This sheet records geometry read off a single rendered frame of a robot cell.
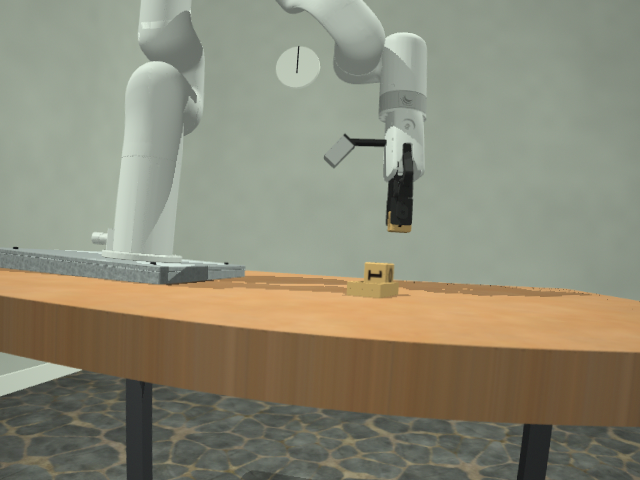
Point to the tan wooden number cube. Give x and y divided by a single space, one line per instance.
398 228
378 272

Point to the tan wooden calendar tray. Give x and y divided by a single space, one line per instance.
359 288

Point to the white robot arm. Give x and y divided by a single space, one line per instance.
159 100

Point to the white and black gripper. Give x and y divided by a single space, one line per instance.
403 147

